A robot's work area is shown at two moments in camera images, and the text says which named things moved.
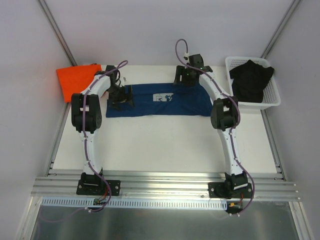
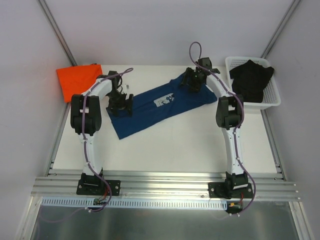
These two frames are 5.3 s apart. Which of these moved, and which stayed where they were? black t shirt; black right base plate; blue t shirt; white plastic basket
Moved: blue t shirt
Stayed: black t shirt; white plastic basket; black right base plate
